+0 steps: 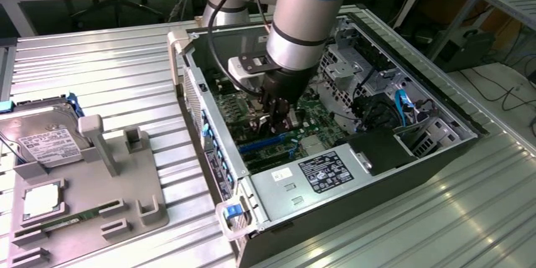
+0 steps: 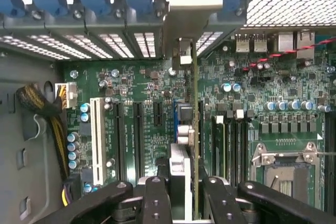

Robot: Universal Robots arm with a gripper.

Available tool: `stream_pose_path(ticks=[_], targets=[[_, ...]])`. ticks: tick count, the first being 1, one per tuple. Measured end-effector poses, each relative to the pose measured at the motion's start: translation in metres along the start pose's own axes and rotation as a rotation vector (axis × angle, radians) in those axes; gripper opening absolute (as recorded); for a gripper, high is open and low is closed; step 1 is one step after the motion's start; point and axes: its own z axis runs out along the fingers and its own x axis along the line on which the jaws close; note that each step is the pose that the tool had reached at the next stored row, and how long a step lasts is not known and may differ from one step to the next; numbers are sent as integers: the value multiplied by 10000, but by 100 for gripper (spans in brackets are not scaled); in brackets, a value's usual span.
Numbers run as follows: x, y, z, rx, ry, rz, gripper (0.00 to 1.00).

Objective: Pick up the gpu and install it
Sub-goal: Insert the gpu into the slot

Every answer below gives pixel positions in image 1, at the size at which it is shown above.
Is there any CPU socket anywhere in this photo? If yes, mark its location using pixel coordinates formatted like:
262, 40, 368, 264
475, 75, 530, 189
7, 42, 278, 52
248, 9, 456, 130
239, 98, 306, 136

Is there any grey power supply unit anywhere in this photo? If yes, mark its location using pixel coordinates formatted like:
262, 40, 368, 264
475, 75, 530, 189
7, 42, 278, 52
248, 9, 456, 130
248, 144, 379, 222

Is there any black plastic shroud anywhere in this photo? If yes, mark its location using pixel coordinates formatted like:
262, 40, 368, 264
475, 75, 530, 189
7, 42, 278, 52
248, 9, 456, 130
348, 132, 416, 177

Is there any metal disk bay cage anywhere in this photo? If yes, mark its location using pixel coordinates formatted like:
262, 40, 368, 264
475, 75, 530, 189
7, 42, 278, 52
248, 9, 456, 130
315, 41, 400, 126

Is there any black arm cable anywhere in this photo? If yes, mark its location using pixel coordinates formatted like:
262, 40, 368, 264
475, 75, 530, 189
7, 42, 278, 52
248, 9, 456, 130
207, 0, 264, 97

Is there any black wire bundle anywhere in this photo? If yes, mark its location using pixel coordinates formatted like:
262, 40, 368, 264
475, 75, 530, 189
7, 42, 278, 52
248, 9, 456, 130
352, 92, 398, 131

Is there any black box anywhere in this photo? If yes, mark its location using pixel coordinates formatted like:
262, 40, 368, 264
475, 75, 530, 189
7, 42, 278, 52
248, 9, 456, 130
435, 28, 496, 73

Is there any grey parts rack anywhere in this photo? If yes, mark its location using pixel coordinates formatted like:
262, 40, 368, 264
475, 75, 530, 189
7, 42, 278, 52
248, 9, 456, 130
8, 114, 171, 268

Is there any metal slat frame table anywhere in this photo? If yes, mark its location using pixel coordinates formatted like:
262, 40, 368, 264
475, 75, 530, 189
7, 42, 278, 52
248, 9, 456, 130
427, 0, 536, 62

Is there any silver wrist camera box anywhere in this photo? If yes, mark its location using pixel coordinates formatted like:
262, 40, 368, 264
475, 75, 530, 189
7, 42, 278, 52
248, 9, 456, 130
227, 54, 274, 94

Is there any green RAM stick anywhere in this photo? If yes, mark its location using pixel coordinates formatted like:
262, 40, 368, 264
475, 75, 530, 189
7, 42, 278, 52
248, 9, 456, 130
22, 206, 107, 229

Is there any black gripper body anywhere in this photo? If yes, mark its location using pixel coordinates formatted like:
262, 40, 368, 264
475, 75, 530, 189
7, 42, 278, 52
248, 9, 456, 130
260, 67, 312, 109

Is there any blue case latch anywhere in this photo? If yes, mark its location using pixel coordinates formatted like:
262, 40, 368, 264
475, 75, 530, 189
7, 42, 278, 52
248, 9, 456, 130
222, 205, 244, 220

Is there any hard disk blue caddy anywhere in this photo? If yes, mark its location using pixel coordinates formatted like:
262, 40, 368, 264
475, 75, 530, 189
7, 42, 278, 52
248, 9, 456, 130
0, 91, 95, 169

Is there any blue expansion slot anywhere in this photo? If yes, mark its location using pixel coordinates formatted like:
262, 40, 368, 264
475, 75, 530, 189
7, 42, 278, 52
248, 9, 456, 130
238, 133, 290, 155

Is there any open black PC case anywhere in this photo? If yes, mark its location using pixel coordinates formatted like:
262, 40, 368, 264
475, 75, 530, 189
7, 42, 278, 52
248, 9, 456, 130
167, 3, 490, 268

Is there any green motherboard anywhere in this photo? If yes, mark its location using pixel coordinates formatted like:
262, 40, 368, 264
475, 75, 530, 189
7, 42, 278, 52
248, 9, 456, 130
208, 77, 354, 174

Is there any silver CPU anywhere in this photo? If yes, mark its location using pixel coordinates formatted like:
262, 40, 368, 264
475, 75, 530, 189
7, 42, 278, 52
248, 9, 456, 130
22, 183, 60, 219

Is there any blue wire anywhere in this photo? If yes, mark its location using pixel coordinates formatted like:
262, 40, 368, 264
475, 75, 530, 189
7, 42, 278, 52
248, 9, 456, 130
394, 88, 411, 128

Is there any black expansion slot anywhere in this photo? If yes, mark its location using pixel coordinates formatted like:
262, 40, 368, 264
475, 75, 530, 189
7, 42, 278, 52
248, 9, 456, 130
243, 150, 296, 171

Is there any silver chipset heat sink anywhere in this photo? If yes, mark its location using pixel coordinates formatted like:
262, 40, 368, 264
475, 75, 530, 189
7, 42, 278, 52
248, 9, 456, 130
300, 135, 328, 152

